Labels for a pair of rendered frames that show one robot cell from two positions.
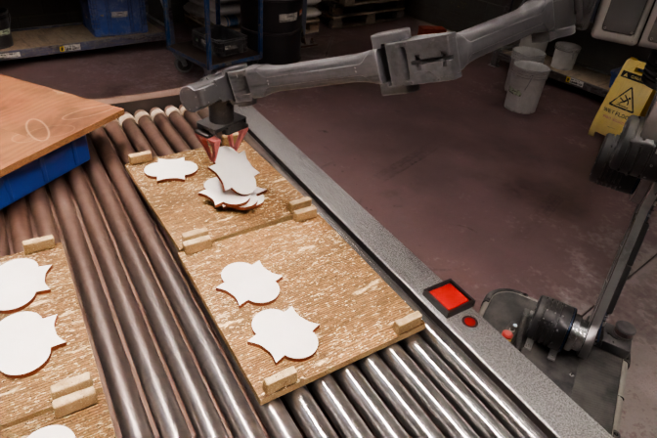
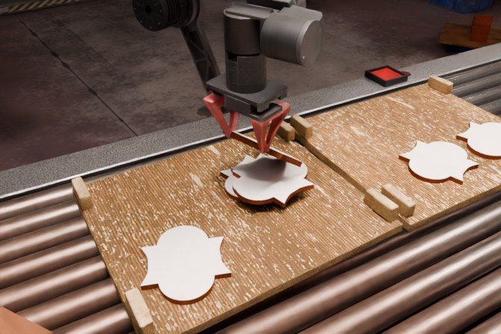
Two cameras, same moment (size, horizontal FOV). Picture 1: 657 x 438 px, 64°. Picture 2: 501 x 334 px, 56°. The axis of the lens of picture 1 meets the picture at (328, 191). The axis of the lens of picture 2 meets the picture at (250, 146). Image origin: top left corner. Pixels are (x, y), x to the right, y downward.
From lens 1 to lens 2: 138 cm
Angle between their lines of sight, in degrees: 69
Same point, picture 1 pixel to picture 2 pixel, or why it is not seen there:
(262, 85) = not seen: outside the picture
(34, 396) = not seen: outside the picture
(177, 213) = (319, 237)
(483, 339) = (420, 71)
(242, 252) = (385, 171)
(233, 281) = (445, 169)
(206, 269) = (429, 195)
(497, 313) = not seen: hidden behind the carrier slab
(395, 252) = (331, 94)
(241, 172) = not seen: hidden behind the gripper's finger
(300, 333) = (489, 130)
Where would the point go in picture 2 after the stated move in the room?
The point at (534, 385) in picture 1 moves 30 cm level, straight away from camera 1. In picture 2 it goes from (450, 62) to (353, 39)
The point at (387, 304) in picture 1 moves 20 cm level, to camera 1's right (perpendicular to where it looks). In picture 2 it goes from (417, 95) to (402, 61)
